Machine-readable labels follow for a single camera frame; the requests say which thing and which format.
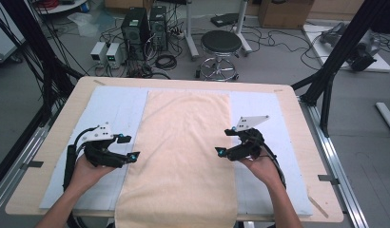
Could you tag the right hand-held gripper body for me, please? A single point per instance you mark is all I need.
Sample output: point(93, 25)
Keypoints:
point(247, 145)

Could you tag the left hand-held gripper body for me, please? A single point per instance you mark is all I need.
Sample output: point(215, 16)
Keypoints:
point(99, 155)

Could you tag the beige towel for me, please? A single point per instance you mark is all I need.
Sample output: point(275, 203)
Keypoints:
point(177, 142)

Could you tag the person's left hand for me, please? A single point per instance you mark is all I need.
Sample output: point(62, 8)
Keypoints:
point(85, 174)

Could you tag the person's right hand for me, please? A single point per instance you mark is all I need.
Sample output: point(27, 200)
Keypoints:
point(263, 169)

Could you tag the white foam mat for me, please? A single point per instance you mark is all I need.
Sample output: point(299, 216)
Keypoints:
point(120, 107)

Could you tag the white power supply unit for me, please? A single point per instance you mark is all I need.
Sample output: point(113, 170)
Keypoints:
point(98, 52)
point(114, 54)

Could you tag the black round stool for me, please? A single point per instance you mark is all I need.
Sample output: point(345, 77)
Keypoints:
point(221, 41)

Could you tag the beige tape strip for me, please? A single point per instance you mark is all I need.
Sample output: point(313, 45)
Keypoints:
point(318, 206)

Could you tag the white desk leg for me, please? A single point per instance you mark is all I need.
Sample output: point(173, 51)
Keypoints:
point(190, 31)
point(242, 28)

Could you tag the large black computer tower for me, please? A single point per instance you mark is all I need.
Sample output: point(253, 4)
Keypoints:
point(134, 30)

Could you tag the black flat floor device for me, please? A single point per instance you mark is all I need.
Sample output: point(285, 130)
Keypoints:
point(224, 19)

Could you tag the slim black computer tower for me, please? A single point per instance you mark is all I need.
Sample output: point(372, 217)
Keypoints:
point(158, 28)

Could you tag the clear plastic bag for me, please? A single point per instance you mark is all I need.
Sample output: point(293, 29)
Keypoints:
point(88, 23)

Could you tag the white floor board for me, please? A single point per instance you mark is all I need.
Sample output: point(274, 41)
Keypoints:
point(313, 41)

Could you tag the cardboard box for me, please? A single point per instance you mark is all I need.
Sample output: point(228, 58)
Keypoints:
point(285, 12)

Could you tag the white tube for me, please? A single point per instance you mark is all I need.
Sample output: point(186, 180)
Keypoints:
point(386, 117)

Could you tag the white round table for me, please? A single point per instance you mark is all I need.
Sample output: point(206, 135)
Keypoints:
point(61, 7)

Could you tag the grey machine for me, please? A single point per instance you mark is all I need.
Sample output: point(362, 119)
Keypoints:
point(358, 47)

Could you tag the grey metal bracket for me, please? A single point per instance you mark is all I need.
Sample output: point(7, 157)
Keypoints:
point(328, 179)
point(32, 164)

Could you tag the aluminium rail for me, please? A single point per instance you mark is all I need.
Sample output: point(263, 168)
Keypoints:
point(335, 164)
point(12, 177)

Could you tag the left black metal frame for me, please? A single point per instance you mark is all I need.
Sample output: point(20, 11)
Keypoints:
point(31, 38)

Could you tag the black metal frame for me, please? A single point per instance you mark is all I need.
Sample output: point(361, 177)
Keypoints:
point(342, 47)
point(31, 38)

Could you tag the right black metal frame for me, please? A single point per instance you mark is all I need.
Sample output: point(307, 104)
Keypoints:
point(342, 47)

